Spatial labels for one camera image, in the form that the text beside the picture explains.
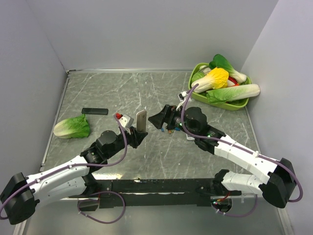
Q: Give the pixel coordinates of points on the long green white cabbage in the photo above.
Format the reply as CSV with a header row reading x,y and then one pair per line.
x,y
234,93

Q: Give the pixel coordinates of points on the beige white remote control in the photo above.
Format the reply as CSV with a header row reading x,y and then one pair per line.
x,y
141,120

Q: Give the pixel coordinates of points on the bok choy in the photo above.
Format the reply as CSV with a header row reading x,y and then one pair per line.
x,y
220,61

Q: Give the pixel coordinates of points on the green romaine lettuce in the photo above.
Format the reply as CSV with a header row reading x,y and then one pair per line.
x,y
72,128

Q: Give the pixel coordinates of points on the battery pile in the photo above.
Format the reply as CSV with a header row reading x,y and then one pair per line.
x,y
171,131

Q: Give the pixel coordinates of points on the green plastic basket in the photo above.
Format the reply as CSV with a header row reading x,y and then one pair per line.
x,y
231,105

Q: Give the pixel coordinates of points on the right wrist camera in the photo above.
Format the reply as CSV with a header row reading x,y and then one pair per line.
x,y
182,95

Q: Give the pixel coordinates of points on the black base frame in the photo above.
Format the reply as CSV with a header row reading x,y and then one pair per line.
x,y
156,192

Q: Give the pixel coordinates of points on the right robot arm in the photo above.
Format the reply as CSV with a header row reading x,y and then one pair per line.
x,y
267,177

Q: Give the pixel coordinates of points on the white remote with display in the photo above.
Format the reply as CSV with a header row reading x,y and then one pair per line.
x,y
189,138

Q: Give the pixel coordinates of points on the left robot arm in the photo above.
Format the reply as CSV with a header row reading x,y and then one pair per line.
x,y
23,194

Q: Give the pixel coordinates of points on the small green cabbage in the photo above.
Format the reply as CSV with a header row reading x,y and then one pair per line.
x,y
197,76

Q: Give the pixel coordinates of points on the black slim remote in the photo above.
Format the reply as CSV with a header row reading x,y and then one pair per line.
x,y
95,111

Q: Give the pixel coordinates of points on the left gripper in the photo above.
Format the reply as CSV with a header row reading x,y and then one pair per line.
x,y
136,137

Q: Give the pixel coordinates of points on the yellow napa cabbage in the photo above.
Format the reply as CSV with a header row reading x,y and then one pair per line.
x,y
215,79

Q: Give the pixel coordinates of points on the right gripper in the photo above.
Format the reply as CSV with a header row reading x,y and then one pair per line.
x,y
158,119

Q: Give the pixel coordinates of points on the red pepper toy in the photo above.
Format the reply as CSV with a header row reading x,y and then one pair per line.
x,y
231,82

